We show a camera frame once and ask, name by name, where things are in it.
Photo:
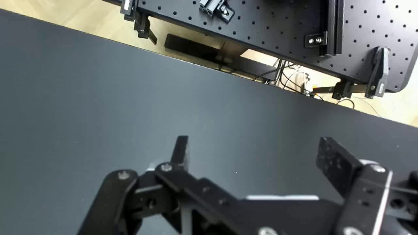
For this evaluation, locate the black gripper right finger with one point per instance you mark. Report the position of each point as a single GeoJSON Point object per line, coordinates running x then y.
{"type": "Point", "coordinates": [366, 196]}

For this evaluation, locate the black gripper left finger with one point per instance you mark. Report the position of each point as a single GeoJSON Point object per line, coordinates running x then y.
{"type": "Point", "coordinates": [131, 203]}

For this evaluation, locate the black table clamp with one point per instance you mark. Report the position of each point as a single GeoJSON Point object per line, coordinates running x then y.
{"type": "Point", "coordinates": [140, 21]}
{"type": "Point", "coordinates": [378, 69]}

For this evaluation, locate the small black angle bracket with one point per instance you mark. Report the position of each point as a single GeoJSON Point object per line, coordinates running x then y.
{"type": "Point", "coordinates": [316, 40]}

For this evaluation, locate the black aluminium rail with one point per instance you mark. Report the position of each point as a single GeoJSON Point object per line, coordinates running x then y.
{"type": "Point", "coordinates": [333, 26]}

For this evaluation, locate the black corner bracket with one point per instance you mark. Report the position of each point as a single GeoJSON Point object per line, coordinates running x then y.
{"type": "Point", "coordinates": [217, 8]}

